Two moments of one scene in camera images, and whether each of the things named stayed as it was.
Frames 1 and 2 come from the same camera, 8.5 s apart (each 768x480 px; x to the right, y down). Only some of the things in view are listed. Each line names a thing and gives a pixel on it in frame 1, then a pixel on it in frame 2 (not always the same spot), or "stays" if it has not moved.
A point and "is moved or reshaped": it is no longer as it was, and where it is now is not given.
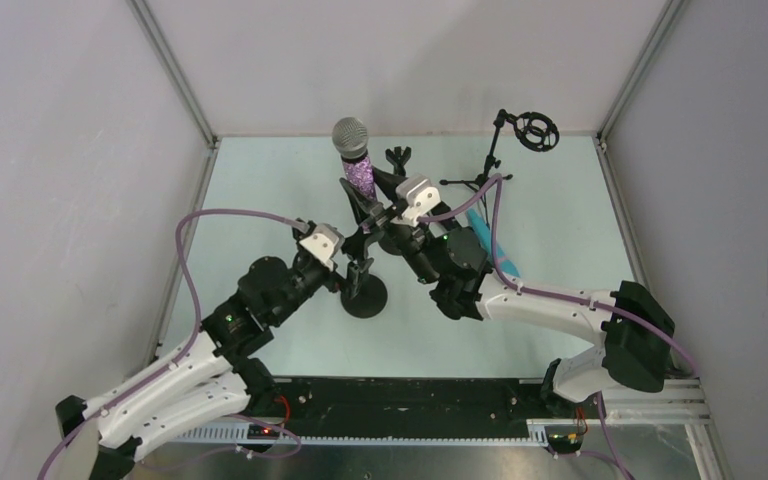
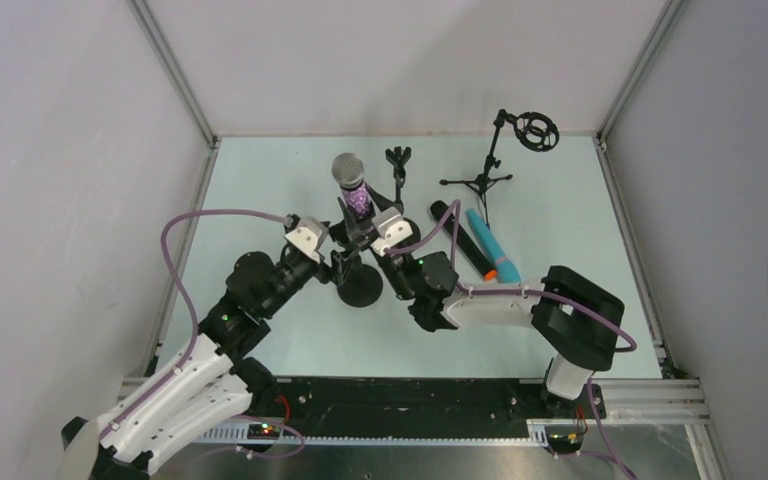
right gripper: (381, 212) → (371, 242)
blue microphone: (504, 264) stays
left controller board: (262, 431) stays
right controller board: (564, 438) stays
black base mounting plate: (408, 407) stays
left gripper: (347, 253) → (325, 266)
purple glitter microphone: (350, 139) is moved or reshaped
